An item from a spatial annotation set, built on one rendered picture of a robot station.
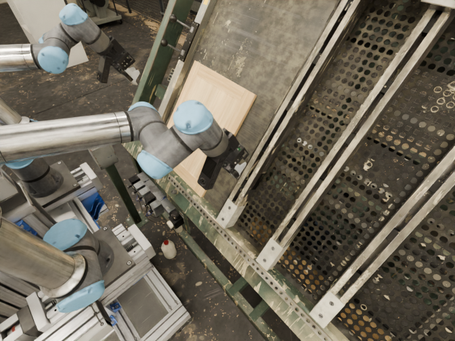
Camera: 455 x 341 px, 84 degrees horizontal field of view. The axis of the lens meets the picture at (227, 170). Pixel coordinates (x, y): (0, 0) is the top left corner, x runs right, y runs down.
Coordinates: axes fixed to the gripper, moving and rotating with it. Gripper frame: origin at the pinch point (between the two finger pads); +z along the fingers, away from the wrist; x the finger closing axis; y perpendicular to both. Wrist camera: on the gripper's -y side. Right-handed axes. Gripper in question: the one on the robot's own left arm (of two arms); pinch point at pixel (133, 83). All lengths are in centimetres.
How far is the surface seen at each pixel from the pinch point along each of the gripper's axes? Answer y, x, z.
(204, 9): 52, 8, 7
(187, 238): -57, -21, 103
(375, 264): 5, -114, 24
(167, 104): 5.1, 6.9, 28.1
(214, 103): 19.1, -22.0, 23.9
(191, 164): -10.9, -25.7, 37.5
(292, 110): 31, -63, 12
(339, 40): 57, -64, 3
